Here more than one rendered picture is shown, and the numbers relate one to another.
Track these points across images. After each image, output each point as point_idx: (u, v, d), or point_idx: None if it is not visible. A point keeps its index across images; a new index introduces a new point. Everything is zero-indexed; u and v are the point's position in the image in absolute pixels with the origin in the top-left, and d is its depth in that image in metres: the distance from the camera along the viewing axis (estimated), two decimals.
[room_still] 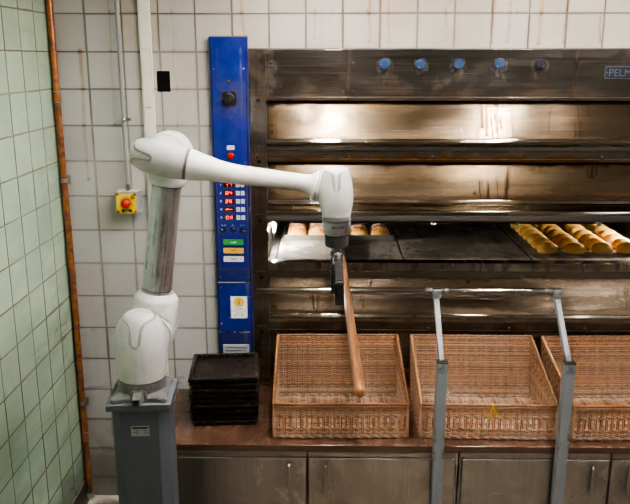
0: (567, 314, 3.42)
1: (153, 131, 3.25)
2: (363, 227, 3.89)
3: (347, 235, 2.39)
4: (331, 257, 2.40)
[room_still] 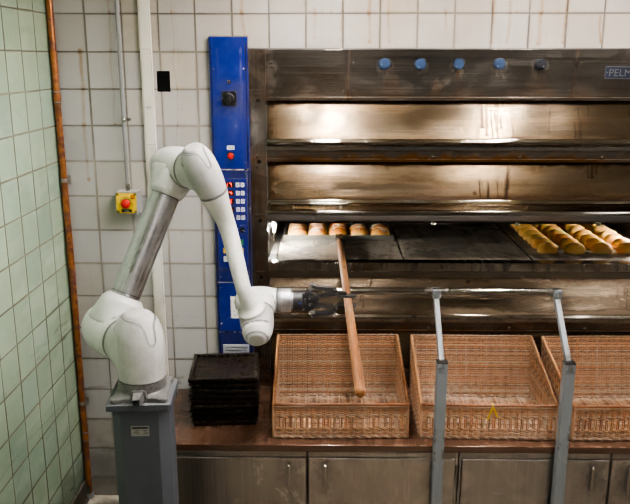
0: (567, 314, 3.42)
1: (153, 131, 3.25)
2: (363, 227, 3.89)
3: (293, 306, 2.80)
4: None
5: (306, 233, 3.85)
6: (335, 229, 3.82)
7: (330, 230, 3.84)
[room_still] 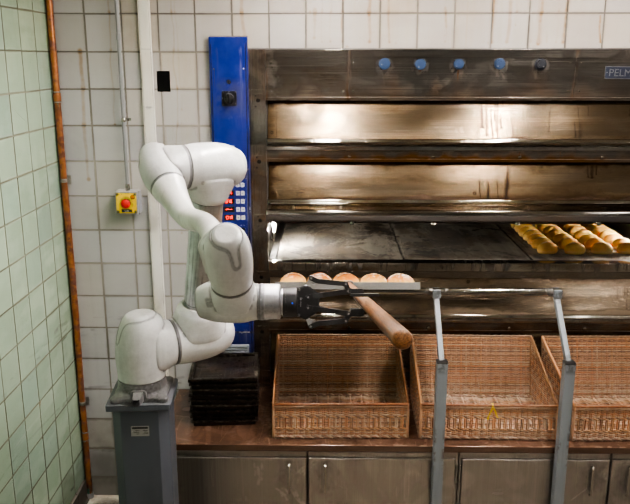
0: (567, 314, 3.42)
1: (153, 131, 3.25)
2: None
3: (282, 308, 1.84)
4: None
5: None
6: (342, 276, 2.91)
7: (336, 278, 2.93)
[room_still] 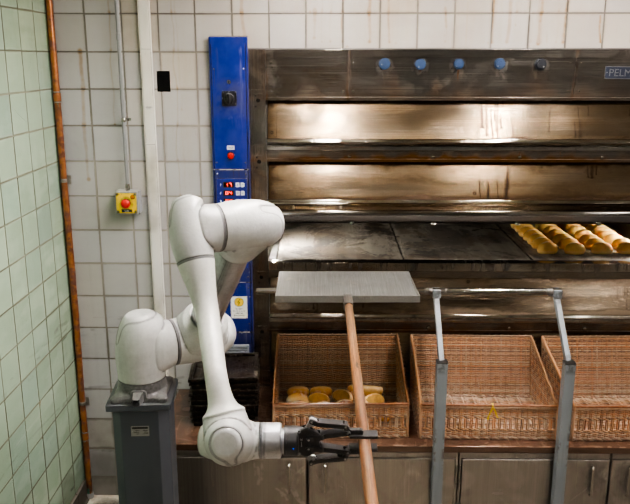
0: (567, 314, 3.42)
1: (153, 131, 3.25)
2: None
3: (283, 452, 1.89)
4: None
5: (308, 391, 3.38)
6: None
7: None
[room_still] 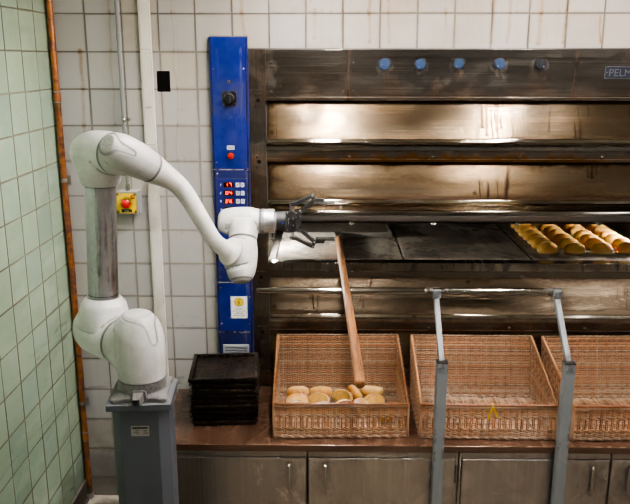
0: (567, 314, 3.42)
1: (153, 131, 3.25)
2: (357, 412, 3.23)
3: (276, 226, 2.76)
4: None
5: (308, 391, 3.38)
6: None
7: None
